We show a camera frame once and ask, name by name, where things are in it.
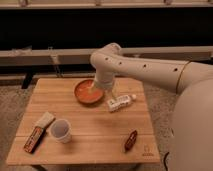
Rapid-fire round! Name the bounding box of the grey horizontal rail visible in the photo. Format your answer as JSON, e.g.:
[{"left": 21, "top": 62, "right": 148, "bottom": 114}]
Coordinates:
[{"left": 0, "top": 46, "right": 213, "bottom": 66}]

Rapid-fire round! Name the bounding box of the white plastic bottle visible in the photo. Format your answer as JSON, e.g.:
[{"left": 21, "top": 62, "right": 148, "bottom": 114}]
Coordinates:
[{"left": 107, "top": 94, "right": 137, "bottom": 112}]

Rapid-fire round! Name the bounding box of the orange ceramic bowl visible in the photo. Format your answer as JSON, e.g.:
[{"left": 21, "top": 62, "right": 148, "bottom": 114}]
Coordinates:
[{"left": 74, "top": 79, "right": 104, "bottom": 104}]

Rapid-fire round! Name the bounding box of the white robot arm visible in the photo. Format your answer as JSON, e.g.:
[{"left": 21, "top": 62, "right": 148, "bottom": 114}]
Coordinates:
[{"left": 90, "top": 43, "right": 213, "bottom": 171}]

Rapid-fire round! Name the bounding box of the wooden table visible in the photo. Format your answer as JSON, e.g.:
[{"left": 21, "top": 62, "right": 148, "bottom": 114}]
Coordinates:
[{"left": 6, "top": 78, "right": 160, "bottom": 165}]

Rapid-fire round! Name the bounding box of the brown and white snack package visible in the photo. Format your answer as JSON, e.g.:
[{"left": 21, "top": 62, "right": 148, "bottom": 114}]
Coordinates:
[{"left": 23, "top": 112, "right": 55, "bottom": 154}]

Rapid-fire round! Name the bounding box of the black cable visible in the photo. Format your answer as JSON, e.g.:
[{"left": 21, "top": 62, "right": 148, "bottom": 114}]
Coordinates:
[{"left": 163, "top": 151, "right": 172, "bottom": 171}]

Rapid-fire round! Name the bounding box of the white plastic cup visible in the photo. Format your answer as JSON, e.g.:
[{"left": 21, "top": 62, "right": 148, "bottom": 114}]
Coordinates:
[{"left": 50, "top": 119, "right": 71, "bottom": 143}]

